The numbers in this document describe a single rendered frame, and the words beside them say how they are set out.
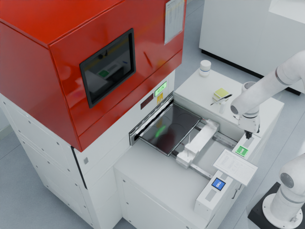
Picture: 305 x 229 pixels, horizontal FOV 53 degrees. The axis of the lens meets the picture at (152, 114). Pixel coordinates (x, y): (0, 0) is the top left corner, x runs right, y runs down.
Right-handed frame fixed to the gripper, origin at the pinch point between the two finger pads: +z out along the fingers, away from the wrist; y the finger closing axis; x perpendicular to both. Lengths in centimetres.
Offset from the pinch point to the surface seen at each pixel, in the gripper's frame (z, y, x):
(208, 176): 24.1, -14.4, -18.9
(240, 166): 15.6, 0.5, -9.9
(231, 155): 14.1, -6.5, -6.2
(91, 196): 25, -65, -65
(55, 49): -77, -38, -63
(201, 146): 18.4, -26.7, -5.2
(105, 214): 59, -72, -60
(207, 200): 15.1, -3.2, -37.1
